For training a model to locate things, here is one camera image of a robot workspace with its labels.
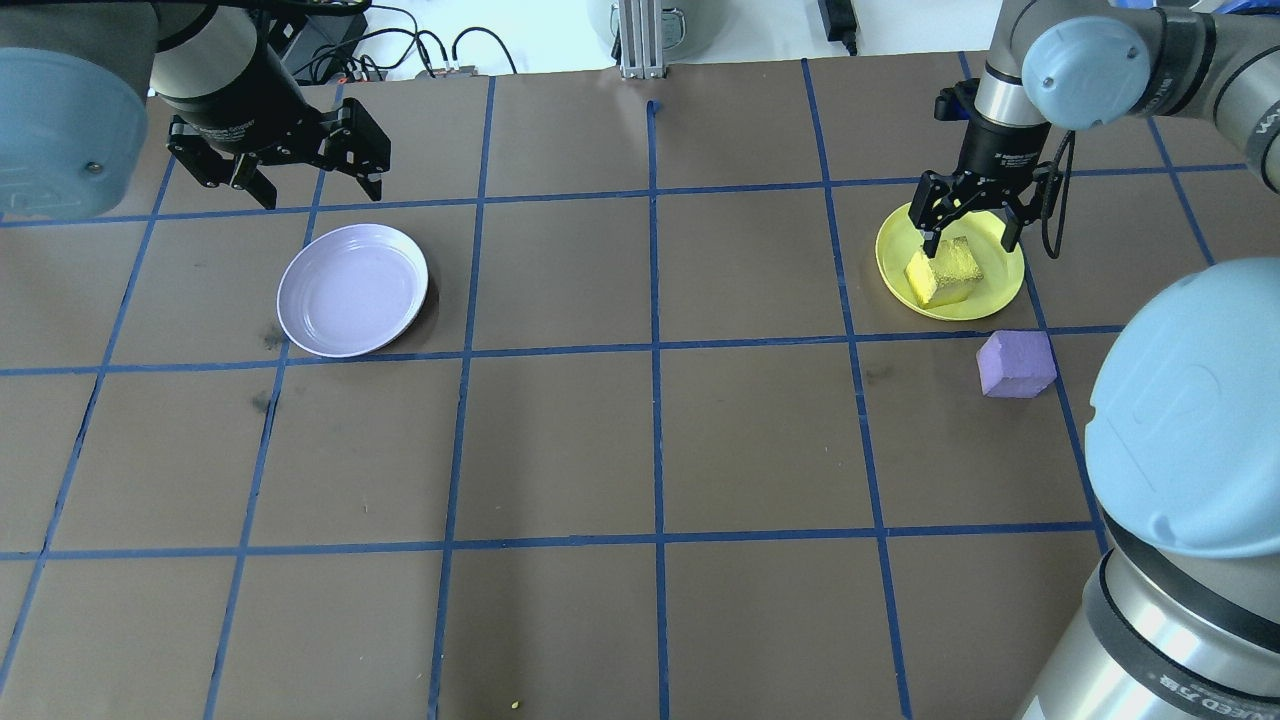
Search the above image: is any yellow foam block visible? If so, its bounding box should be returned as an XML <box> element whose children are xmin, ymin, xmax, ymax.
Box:
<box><xmin>904</xmin><ymin>236</ymin><xmax>985</xmax><ymax>309</ymax></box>

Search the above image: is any yellow round plate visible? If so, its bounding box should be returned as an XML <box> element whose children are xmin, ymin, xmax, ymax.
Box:
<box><xmin>875</xmin><ymin>200</ymin><xmax>1027</xmax><ymax>322</ymax></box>

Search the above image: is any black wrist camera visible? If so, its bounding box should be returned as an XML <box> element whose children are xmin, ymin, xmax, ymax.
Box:
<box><xmin>935</xmin><ymin>80</ymin><xmax>986</xmax><ymax>126</ymax></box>

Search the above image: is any black power adapter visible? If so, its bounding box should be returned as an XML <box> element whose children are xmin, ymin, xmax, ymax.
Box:
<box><xmin>817</xmin><ymin>0</ymin><xmax>861</xmax><ymax>56</ymax></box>

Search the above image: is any purple round plate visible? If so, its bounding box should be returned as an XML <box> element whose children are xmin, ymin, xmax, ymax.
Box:
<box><xmin>276</xmin><ymin>223</ymin><xmax>430</xmax><ymax>359</ymax></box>

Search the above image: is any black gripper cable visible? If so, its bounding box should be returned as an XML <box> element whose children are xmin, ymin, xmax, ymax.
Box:
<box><xmin>1038</xmin><ymin>130</ymin><xmax>1077</xmax><ymax>260</ymax></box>

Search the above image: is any aluminium profile post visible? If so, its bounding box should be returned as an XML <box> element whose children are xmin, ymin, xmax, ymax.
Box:
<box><xmin>618</xmin><ymin>0</ymin><xmax>667</xmax><ymax>81</ymax></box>

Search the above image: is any black electronics box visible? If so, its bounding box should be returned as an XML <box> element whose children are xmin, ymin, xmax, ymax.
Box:
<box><xmin>285</xmin><ymin>8</ymin><xmax>371</xmax><ymax>73</ymax></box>

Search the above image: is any purple foam block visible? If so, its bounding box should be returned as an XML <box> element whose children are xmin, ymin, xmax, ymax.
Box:
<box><xmin>976</xmin><ymin>330</ymin><xmax>1059</xmax><ymax>400</ymax></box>

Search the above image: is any black looped cable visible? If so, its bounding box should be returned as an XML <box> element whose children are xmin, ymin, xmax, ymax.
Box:
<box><xmin>450</xmin><ymin>25</ymin><xmax>521</xmax><ymax>77</ymax></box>

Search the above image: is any black thin cable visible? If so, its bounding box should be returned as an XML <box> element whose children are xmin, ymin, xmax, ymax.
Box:
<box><xmin>340</xmin><ymin>3</ymin><xmax>451</xmax><ymax>79</ymax></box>

